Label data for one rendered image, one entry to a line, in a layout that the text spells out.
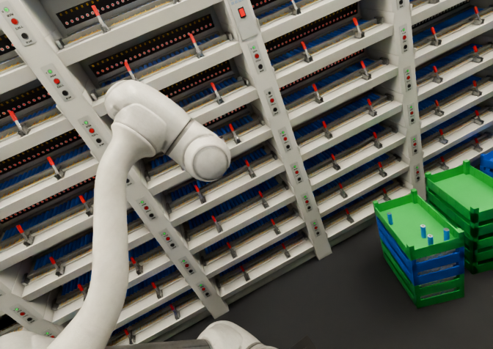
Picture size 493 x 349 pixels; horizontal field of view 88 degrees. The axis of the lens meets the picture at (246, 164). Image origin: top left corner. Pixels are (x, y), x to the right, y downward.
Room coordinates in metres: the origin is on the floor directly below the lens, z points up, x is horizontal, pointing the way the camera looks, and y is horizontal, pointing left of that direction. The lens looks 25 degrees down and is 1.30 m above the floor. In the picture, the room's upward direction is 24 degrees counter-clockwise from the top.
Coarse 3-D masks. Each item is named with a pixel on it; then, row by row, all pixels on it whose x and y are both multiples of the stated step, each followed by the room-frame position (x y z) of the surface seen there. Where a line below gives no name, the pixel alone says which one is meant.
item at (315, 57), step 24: (312, 24) 1.30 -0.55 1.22; (336, 24) 1.33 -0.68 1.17; (360, 24) 1.26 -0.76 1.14; (384, 24) 1.21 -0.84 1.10; (288, 48) 1.30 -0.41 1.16; (312, 48) 1.20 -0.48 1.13; (336, 48) 1.16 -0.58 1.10; (360, 48) 1.16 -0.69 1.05; (288, 72) 1.12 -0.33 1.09; (312, 72) 1.13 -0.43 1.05
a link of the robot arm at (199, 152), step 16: (192, 128) 0.54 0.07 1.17; (176, 144) 0.52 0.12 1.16; (192, 144) 0.50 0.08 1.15; (208, 144) 0.48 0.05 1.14; (224, 144) 0.52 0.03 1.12; (176, 160) 0.53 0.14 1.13; (192, 160) 0.48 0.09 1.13; (208, 160) 0.47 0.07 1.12; (224, 160) 0.48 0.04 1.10; (192, 176) 0.50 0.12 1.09; (208, 176) 0.47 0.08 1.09
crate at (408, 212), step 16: (416, 192) 0.89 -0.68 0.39; (384, 208) 0.93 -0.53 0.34; (400, 208) 0.90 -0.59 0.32; (416, 208) 0.87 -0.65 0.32; (432, 208) 0.79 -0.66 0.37; (384, 224) 0.84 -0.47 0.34; (400, 224) 0.82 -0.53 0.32; (416, 224) 0.79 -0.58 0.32; (432, 224) 0.75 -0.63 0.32; (448, 224) 0.69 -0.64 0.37; (400, 240) 0.71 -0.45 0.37; (416, 240) 0.71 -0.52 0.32; (448, 240) 0.62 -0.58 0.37; (416, 256) 0.64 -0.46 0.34
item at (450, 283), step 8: (384, 248) 0.90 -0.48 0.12; (392, 256) 0.86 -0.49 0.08; (400, 272) 0.76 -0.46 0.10; (408, 280) 0.69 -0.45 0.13; (456, 280) 0.62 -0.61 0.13; (416, 288) 0.65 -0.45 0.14; (424, 288) 0.64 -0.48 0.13; (432, 288) 0.64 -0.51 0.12; (440, 288) 0.63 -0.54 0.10; (448, 288) 0.63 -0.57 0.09; (416, 296) 0.65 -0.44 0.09
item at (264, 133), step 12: (264, 120) 1.14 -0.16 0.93; (252, 132) 1.12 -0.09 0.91; (264, 132) 1.09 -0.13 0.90; (228, 144) 1.10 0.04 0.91; (240, 144) 1.07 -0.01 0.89; (252, 144) 1.09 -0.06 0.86; (144, 168) 1.16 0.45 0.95; (168, 168) 1.11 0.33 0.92; (180, 168) 1.07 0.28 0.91; (144, 180) 1.05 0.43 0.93; (156, 180) 1.06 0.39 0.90; (168, 180) 1.04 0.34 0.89; (180, 180) 1.05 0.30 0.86; (156, 192) 1.03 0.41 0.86
